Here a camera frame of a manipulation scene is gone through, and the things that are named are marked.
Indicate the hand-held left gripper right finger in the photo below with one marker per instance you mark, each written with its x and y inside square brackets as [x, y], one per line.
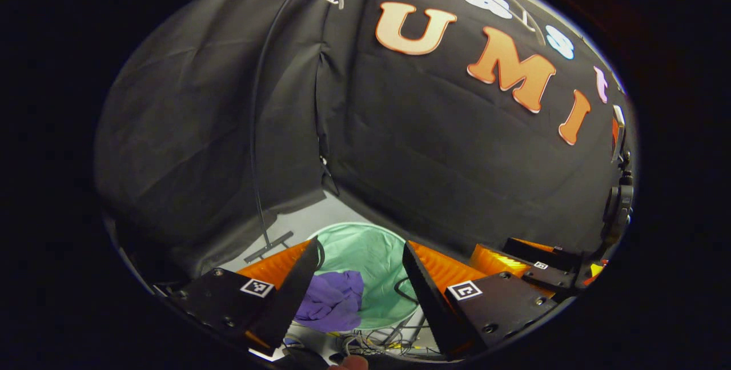
[431, 307]

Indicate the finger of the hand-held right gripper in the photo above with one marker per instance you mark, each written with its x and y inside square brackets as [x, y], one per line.
[548, 278]
[548, 254]

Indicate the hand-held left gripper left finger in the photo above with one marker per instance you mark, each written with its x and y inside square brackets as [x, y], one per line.
[291, 301]

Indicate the green mesh laundry hamper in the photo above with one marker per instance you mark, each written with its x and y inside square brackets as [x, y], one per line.
[371, 256]

